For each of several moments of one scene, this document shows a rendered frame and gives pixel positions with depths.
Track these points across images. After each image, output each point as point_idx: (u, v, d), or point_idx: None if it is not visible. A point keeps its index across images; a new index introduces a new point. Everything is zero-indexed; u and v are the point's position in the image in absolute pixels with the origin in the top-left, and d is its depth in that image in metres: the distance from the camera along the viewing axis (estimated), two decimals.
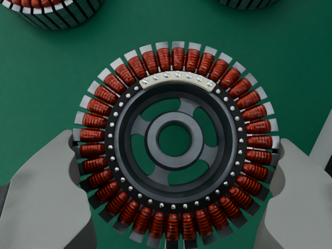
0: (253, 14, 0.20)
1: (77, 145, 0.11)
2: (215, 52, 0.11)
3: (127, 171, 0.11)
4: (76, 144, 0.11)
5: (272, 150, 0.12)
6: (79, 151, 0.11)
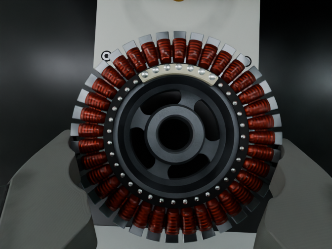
0: None
1: None
2: (218, 43, 0.11)
3: (127, 166, 0.11)
4: None
5: None
6: (78, 146, 0.11)
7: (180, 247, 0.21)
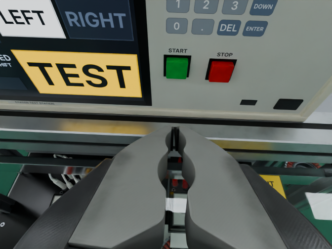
0: None
1: (173, 142, 0.12)
2: None
3: None
4: (172, 141, 0.12)
5: (174, 139, 0.13)
6: None
7: None
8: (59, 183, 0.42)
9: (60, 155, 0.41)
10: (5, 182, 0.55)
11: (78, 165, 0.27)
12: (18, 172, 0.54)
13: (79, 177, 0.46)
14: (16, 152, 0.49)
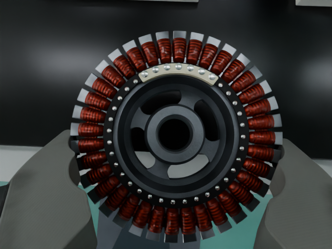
0: None
1: None
2: (219, 42, 0.11)
3: (126, 165, 0.11)
4: None
5: None
6: (77, 145, 0.11)
7: None
8: None
9: None
10: None
11: None
12: None
13: None
14: None
